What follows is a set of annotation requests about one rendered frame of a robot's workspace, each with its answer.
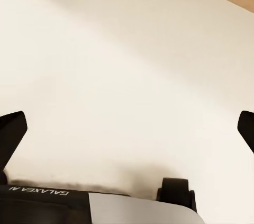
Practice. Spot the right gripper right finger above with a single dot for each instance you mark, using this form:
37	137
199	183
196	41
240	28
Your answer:
246	127

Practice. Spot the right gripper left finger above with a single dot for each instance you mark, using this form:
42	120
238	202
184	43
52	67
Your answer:
13	127

